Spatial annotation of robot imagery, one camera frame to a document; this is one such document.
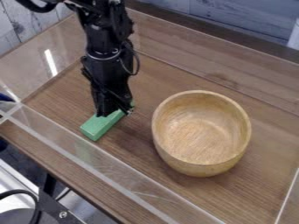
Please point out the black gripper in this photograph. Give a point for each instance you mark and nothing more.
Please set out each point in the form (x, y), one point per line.
(107, 72)

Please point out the green rectangular block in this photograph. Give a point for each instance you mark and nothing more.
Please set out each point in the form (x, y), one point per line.
(98, 125)

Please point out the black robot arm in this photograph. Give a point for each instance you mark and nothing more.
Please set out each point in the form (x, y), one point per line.
(105, 21)

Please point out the brown wooden bowl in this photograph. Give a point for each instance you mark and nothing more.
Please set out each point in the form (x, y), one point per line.
(202, 132)

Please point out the clear acrylic front wall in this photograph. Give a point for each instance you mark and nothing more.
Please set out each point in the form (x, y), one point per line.
(117, 172)

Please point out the black metal bracket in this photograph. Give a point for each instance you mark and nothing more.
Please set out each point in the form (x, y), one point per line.
(56, 210)

